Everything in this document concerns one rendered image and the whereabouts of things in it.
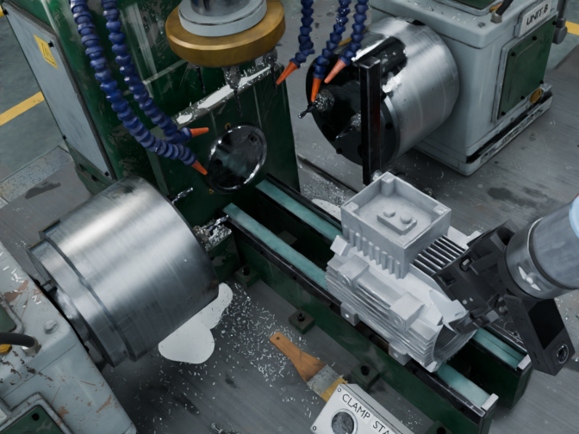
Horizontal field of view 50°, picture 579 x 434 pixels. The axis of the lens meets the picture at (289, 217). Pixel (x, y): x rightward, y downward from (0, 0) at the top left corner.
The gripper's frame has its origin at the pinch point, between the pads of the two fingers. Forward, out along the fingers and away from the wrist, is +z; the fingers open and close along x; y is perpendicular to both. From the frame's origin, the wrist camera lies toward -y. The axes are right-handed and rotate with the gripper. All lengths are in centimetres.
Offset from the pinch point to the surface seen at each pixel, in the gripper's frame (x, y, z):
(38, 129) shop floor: -18, 163, 219
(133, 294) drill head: 27.6, 30.6, 15.4
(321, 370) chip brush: 7.4, 3.4, 34.1
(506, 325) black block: -18.5, -10.4, 20.1
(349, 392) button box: 16.9, 2.4, 1.6
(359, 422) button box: 18.5, -0.8, 0.9
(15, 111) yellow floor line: -17, 183, 231
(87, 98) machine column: 12, 65, 25
